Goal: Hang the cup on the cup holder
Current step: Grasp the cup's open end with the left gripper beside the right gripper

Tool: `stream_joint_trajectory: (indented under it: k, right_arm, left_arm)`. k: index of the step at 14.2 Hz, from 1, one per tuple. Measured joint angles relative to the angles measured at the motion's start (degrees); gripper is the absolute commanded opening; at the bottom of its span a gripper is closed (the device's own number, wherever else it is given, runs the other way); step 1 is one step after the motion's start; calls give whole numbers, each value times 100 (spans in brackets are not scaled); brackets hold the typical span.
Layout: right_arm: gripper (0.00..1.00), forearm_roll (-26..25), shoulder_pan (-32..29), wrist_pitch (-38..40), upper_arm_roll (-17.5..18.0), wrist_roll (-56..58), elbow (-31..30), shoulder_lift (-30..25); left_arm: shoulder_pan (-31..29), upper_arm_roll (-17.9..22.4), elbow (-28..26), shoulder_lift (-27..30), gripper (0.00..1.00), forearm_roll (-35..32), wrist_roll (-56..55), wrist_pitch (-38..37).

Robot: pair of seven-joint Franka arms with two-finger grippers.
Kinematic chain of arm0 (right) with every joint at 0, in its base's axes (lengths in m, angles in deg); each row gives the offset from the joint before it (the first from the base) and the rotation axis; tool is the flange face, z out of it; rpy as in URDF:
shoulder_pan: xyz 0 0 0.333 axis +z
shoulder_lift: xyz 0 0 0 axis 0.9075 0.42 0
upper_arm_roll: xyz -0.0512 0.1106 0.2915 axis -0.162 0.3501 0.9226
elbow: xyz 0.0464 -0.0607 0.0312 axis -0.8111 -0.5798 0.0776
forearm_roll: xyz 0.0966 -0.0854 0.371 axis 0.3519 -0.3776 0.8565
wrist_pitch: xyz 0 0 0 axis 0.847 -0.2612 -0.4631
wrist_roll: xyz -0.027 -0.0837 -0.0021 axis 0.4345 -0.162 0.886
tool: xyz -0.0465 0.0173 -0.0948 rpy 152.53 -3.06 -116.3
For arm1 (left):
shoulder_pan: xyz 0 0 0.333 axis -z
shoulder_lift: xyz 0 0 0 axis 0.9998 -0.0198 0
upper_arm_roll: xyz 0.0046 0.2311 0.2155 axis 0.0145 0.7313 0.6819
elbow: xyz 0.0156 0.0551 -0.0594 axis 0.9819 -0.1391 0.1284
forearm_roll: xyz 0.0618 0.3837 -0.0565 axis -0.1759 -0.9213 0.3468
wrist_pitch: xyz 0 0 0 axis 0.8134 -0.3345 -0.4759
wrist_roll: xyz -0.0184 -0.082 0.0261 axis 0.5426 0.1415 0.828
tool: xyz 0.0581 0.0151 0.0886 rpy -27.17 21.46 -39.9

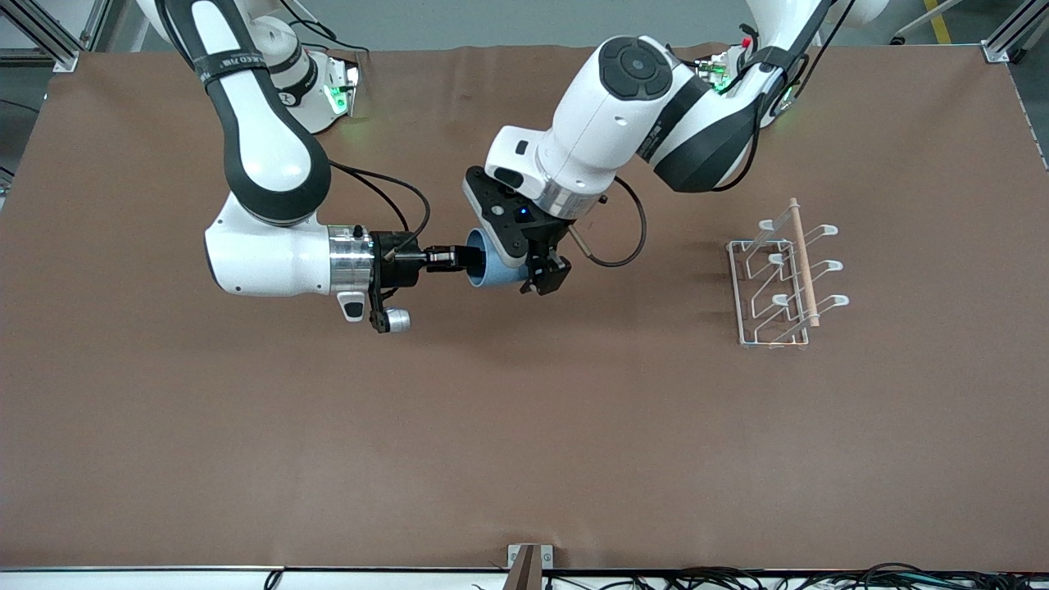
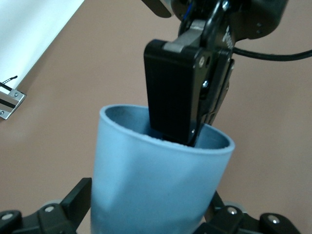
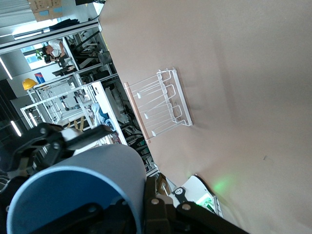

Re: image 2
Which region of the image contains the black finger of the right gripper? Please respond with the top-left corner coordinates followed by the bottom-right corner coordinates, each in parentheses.
top-left (143, 23), bottom-right (212, 148)

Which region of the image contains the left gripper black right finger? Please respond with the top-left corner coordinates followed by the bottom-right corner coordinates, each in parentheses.
top-left (195, 190), bottom-right (300, 234)

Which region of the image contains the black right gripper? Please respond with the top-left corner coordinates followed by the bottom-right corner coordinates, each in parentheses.
top-left (141, 0), bottom-right (291, 125)

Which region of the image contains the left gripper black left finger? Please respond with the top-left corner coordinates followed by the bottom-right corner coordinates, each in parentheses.
top-left (0, 177), bottom-right (93, 234)

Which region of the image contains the light blue plastic cup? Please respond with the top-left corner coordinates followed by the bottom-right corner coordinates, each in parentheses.
top-left (90, 104), bottom-right (236, 234)

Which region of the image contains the brown table cover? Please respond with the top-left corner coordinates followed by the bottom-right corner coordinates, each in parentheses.
top-left (0, 0), bottom-right (312, 234)

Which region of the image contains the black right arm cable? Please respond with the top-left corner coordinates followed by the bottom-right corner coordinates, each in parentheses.
top-left (233, 47), bottom-right (312, 61)

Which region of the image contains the silver metal bracket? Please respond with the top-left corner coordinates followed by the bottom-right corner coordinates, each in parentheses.
top-left (0, 89), bottom-right (27, 120)

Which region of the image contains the thin black cable tie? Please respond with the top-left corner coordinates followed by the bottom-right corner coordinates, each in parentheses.
top-left (0, 75), bottom-right (18, 91)

